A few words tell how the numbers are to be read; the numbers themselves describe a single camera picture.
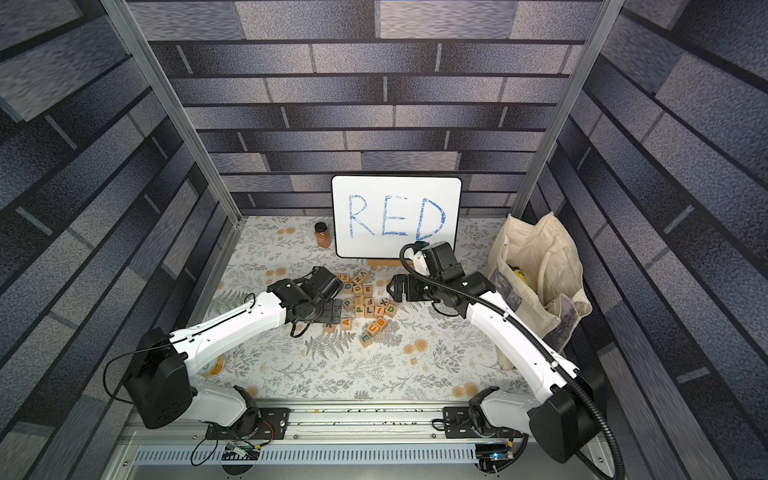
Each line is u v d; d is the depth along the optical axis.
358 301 0.93
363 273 1.00
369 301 0.94
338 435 0.73
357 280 1.00
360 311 0.92
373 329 0.87
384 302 0.93
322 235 1.06
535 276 0.86
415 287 0.68
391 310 0.92
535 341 0.44
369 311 0.92
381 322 0.90
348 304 0.92
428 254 0.61
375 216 0.95
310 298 0.60
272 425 0.73
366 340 0.85
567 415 0.38
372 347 0.88
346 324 0.90
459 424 0.73
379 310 0.92
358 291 0.95
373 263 1.04
